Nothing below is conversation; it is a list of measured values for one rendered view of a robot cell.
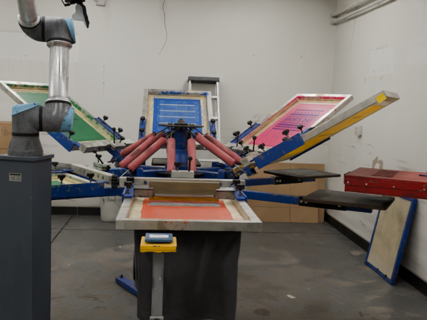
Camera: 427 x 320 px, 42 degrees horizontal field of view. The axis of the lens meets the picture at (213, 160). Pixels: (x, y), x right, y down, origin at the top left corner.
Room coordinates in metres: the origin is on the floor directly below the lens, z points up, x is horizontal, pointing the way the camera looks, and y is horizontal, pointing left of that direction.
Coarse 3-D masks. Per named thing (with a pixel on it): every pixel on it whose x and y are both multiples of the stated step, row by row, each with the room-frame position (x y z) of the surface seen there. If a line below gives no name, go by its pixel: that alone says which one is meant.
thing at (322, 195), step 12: (252, 192) 3.37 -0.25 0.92; (264, 192) 3.35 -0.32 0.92; (312, 192) 3.27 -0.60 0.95; (324, 192) 3.28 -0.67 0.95; (336, 192) 3.30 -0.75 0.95; (348, 192) 3.32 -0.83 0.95; (300, 204) 3.24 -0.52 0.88; (312, 204) 3.21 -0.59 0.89; (324, 204) 3.18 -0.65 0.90; (336, 204) 2.97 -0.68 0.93; (348, 204) 2.95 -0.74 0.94; (360, 204) 2.92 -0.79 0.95; (372, 204) 2.93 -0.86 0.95; (384, 204) 2.95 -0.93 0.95
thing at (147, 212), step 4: (144, 200) 2.77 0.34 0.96; (148, 200) 2.78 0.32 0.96; (152, 200) 2.78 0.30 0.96; (156, 200) 2.79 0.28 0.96; (144, 204) 2.66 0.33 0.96; (144, 208) 2.56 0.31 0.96; (148, 208) 2.56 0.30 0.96; (152, 208) 2.57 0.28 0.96; (140, 212) 2.47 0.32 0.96; (144, 212) 2.47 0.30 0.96; (148, 212) 2.48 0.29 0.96; (152, 212) 2.48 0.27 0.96; (144, 216) 2.39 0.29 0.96; (148, 216) 2.39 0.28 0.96; (152, 216) 2.40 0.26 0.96
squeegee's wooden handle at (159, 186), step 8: (152, 184) 2.74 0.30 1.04; (160, 184) 2.75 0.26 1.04; (168, 184) 2.75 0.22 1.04; (176, 184) 2.75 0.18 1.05; (184, 184) 2.76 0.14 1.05; (192, 184) 2.76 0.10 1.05; (200, 184) 2.77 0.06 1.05; (208, 184) 2.77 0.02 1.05; (216, 184) 2.77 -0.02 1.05; (160, 192) 2.75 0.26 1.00; (168, 192) 2.75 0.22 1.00; (176, 192) 2.75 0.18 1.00; (184, 192) 2.76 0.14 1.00; (192, 192) 2.76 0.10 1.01; (200, 192) 2.77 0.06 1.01; (208, 192) 2.77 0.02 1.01
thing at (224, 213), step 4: (220, 200) 2.86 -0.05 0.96; (220, 204) 2.73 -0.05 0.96; (224, 204) 2.74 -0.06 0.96; (212, 208) 2.62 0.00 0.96; (216, 208) 2.63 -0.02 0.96; (220, 208) 2.63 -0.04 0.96; (224, 208) 2.64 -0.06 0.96; (220, 212) 2.54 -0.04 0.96; (224, 212) 2.54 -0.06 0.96; (228, 212) 2.55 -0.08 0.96; (220, 216) 2.45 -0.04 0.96; (224, 216) 2.46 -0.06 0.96; (228, 216) 2.46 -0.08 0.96
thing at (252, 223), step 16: (128, 208) 2.37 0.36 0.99; (240, 208) 2.55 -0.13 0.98; (128, 224) 2.14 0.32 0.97; (144, 224) 2.15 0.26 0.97; (160, 224) 2.15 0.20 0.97; (176, 224) 2.16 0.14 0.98; (192, 224) 2.17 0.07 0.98; (208, 224) 2.17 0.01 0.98; (224, 224) 2.18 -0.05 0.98; (240, 224) 2.18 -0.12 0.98; (256, 224) 2.19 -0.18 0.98
